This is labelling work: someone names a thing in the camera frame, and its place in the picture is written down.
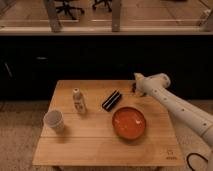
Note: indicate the dark red pepper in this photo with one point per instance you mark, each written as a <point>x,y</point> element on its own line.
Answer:
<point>133,87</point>

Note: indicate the white paper cup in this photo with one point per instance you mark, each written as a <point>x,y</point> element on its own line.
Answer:
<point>54,120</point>

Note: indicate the black office chair left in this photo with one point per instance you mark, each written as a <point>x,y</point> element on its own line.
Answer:
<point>66,8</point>

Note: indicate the grey post left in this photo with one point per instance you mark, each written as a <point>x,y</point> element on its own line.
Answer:
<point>52,15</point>

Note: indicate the grey post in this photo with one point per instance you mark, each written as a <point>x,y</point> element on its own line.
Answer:
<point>116,8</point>
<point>52,15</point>

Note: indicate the orange bowl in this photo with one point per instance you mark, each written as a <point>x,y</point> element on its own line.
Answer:
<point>128,123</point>

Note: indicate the white plastic bottle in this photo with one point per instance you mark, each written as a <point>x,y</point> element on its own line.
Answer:
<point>79,101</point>

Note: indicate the wooden table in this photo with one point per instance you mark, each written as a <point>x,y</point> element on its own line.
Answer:
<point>89,139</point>

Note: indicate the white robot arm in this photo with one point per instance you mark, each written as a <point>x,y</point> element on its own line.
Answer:
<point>198,120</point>

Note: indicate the grey post centre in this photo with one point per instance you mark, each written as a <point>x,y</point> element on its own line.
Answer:
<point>116,8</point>

